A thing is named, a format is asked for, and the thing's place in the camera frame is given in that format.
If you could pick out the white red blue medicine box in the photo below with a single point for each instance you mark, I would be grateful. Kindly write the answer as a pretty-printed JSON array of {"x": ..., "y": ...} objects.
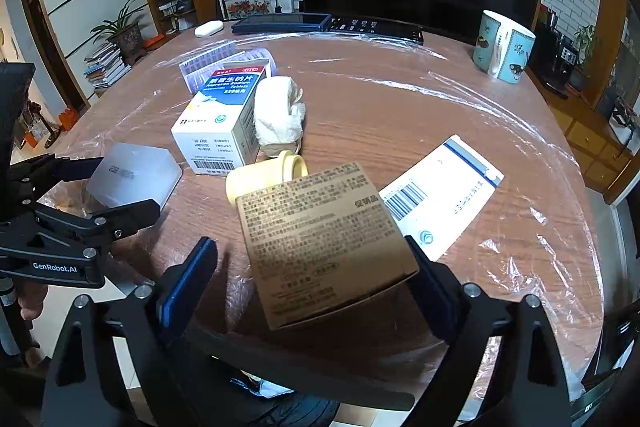
[{"x": 220, "y": 127}]

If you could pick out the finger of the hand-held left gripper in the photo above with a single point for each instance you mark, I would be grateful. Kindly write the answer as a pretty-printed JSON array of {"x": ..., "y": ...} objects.
[
  {"x": 55, "y": 174},
  {"x": 110, "y": 222}
]

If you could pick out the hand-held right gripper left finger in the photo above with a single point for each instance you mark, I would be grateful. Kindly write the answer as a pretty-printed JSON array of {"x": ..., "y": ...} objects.
[{"x": 187, "y": 289}]

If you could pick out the orange box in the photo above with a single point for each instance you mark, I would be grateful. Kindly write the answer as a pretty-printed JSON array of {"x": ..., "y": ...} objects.
[{"x": 67, "y": 118}]

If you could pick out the wooden drawer cabinet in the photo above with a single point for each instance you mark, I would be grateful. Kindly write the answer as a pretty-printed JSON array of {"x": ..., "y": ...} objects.
[{"x": 595, "y": 142}]

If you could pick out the white earbuds case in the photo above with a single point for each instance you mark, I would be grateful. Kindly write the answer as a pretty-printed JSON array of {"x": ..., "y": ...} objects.
[{"x": 208, "y": 29}]

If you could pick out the red flower ornament frame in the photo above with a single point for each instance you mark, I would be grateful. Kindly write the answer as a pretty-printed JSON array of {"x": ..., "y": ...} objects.
[{"x": 250, "y": 8}]

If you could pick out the black coffee machine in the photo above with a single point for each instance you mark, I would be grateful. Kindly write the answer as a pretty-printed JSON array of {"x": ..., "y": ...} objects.
[{"x": 552, "y": 62}]

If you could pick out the small green potted plant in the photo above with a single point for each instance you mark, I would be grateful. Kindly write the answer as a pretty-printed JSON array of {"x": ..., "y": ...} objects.
[{"x": 586, "y": 39}]

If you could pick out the wooden side table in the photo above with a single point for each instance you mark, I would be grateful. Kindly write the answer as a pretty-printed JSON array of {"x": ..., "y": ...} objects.
[{"x": 150, "y": 57}]

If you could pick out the brown cardboard box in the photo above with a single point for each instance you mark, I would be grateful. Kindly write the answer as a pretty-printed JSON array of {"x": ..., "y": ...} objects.
[{"x": 310, "y": 247}]

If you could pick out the stack of books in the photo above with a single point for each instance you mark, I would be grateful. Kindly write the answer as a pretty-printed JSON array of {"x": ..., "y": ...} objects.
[{"x": 105, "y": 69}]

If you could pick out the light blue patterned mug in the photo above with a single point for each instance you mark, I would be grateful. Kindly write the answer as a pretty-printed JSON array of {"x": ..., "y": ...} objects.
[{"x": 502, "y": 49}]

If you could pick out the purple hair roller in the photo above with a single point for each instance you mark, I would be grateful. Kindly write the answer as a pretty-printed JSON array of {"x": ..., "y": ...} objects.
[
  {"x": 200, "y": 64},
  {"x": 252, "y": 57}
]

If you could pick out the cream tape roll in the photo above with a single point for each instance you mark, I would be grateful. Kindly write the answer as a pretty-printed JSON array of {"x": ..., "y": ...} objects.
[{"x": 255, "y": 181}]

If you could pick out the grey plastic lid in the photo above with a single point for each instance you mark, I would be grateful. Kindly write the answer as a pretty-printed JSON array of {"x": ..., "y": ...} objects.
[{"x": 135, "y": 177}]

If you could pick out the person's left hand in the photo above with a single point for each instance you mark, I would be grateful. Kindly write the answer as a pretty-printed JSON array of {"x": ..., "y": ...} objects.
[{"x": 34, "y": 303}]

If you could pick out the blue smartphone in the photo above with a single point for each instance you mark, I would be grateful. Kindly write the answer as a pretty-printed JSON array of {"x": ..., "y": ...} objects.
[{"x": 280, "y": 23}]

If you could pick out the white gauze roll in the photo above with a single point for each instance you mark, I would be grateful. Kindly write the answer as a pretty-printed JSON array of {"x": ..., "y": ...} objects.
[{"x": 275, "y": 117}]

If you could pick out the black remote control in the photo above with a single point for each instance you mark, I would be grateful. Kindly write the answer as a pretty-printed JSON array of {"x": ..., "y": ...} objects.
[{"x": 375, "y": 29}]

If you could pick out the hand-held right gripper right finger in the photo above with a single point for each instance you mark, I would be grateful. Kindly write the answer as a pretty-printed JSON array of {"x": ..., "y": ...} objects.
[{"x": 434, "y": 299}]

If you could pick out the potted plant in brown pot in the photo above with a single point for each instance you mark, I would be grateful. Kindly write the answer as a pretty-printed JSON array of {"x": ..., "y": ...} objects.
[{"x": 127, "y": 39}]

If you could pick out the dark wooden chair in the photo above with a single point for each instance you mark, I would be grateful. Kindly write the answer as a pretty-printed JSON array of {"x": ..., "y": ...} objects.
[{"x": 607, "y": 387}]

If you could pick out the clear plastic table cover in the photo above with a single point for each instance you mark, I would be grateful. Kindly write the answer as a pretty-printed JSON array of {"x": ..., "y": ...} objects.
[{"x": 450, "y": 107}]

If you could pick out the black trash bin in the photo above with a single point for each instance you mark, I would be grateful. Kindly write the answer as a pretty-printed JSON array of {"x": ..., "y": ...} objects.
[{"x": 295, "y": 409}]

